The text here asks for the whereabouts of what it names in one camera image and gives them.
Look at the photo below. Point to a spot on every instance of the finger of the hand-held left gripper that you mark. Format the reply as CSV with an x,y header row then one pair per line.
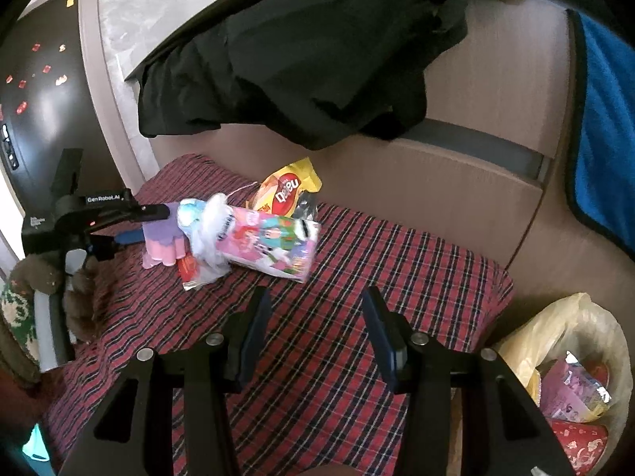
x,y
154,212
130,236

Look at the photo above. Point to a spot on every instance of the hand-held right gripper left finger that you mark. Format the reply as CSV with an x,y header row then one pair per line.
x,y
255,337

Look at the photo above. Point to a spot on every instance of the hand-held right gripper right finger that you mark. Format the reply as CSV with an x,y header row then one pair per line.
x,y
379,342

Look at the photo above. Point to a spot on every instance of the purple pink wrapper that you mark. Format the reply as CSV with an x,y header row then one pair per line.
x,y
161,243

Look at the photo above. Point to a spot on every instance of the white plastic bag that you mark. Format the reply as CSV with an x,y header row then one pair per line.
x,y
211,240

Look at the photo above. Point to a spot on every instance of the small red snack packet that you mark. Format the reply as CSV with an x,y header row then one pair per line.
x,y
187,270

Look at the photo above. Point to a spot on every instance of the pink printed carton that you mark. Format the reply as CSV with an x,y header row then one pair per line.
x,y
268,248

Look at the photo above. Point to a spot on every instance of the yellow snack packet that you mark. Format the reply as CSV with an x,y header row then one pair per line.
x,y
287,188

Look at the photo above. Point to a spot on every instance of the black wrapper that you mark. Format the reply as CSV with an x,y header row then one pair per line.
x,y
306,206

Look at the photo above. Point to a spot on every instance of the red plastic bag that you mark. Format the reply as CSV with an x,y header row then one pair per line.
x,y
578,448

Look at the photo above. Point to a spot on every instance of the red plaid cloth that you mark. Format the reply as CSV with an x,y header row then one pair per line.
x,y
347,282

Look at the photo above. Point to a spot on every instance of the black refrigerator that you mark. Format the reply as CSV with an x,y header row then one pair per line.
x,y
49,109

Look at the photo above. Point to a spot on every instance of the group of fridge magnets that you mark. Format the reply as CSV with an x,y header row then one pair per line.
x,y
45,68

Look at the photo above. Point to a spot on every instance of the black cloth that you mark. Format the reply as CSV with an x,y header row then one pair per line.
x,y
297,59

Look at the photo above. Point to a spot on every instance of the teal plastic object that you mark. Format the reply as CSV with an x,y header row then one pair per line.
x,y
34,444

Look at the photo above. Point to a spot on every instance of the blue towel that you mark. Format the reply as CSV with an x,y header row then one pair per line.
x,y
605,134

